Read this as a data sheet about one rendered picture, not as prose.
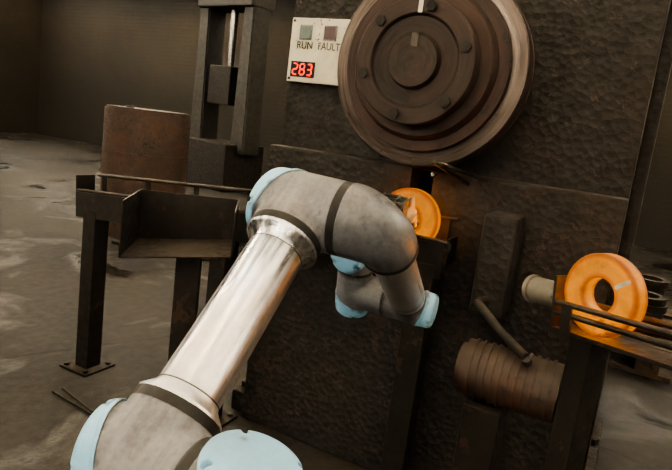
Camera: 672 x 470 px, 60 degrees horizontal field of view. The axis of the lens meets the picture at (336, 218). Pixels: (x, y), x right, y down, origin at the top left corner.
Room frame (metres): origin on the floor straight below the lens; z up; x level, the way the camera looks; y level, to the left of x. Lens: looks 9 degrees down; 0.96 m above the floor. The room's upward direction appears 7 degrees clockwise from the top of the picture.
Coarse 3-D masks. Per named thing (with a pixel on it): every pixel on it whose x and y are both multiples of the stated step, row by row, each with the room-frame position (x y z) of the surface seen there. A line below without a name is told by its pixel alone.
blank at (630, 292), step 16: (592, 256) 1.07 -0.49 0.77; (608, 256) 1.04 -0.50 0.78; (576, 272) 1.09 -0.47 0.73; (592, 272) 1.06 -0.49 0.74; (608, 272) 1.03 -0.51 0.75; (624, 272) 1.01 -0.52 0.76; (576, 288) 1.09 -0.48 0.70; (592, 288) 1.08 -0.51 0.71; (624, 288) 1.00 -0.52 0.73; (640, 288) 0.99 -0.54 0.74; (592, 304) 1.07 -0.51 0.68; (624, 304) 1.00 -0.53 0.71; (640, 304) 0.98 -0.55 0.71; (608, 320) 1.02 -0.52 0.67; (640, 320) 0.99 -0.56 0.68; (608, 336) 1.01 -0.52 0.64
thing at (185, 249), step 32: (160, 192) 1.52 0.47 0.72; (128, 224) 1.39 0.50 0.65; (160, 224) 1.52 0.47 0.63; (192, 224) 1.54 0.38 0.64; (224, 224) 1.55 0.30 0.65; (128, 256) 1.32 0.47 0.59; (160, 256) 1.33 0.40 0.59; (192, 256) 1.34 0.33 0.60; (224, 256) 1.36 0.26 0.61; (192, 288) 1.41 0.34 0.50; (192, 320) 1.41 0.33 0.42
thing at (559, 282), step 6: (558, 276) 1.11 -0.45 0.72; (564, 276) 1.11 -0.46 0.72; (558, 282) 1.11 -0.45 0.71; (564, 282) 1.11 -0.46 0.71; (558, 288) 1.11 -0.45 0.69; (564, 288) 1.11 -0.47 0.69; (558, 294) 1.11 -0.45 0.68; (564, 294) 1.11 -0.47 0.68; (552, 300) 1.10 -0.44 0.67; (564, 300) 1.11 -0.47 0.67; (552, 306) 1.10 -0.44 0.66; (558, 306) 1.11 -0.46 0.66; (552, 312) 1.10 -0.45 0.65; (552, 318) 1.10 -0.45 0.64; (558, 318) 1.11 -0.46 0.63; (552, 324) 1.10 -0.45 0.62; (558, 324) 1.10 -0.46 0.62
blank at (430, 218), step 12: (396, 192) 1.45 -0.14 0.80; (408, 192) 1.44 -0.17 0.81; (420, 192) 1.43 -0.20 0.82; (408, 204) 1.44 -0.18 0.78; (420, 204) 1.42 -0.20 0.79; (432, 204) 1.41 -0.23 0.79; (420, 216) 1.42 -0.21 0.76; (432, 216) 1.40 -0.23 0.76; (420, 228) 1.41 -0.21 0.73; (432, 228) 1.40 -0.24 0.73
